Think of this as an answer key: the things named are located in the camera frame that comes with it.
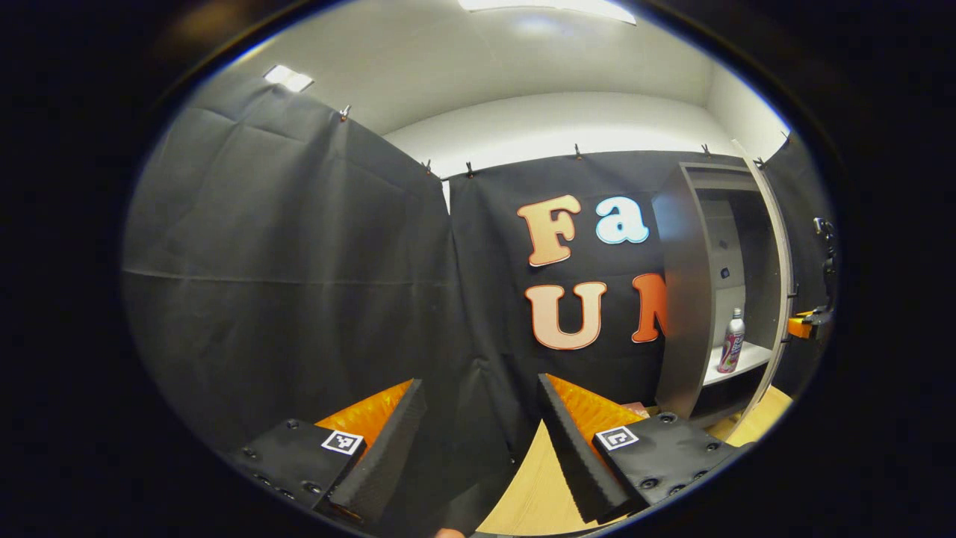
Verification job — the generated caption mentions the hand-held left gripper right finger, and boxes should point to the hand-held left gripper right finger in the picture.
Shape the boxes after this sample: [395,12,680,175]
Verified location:
[538,372,757,526]

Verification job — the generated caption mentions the small ceiling light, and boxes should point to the small ceiling light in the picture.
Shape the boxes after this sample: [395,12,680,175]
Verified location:
[262,64,315,94]

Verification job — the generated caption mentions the long ceiling light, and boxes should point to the long ceiling light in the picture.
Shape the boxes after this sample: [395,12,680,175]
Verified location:
[457,0,638,25]

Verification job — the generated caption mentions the white cabinet shelf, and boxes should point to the white cabinet shelf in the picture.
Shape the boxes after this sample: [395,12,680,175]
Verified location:
[702,341,775,386]

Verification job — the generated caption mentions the beige cabinet door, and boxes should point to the beige cabinet door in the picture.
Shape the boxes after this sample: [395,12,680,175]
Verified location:
[730,137,798,443]

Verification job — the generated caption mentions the black backdrop cloth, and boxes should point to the black backdrop cloth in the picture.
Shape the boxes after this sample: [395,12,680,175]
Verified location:
[122,75,836,535]

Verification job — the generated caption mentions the row of backdrop clips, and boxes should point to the row of backdrop clips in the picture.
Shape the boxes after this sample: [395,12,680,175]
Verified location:
[338,105,792,180]

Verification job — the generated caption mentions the silver bottle with pink label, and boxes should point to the silver bottle with pink label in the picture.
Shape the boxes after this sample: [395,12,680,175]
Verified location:
[717,307,747,375]

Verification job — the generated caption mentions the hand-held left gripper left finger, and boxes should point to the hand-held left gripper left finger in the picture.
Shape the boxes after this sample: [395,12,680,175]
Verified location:
[228,377,430,530]

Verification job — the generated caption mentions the dark grey cabinet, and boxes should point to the dark grey cabinet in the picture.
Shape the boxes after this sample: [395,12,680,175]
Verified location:
[654,160,797,433]

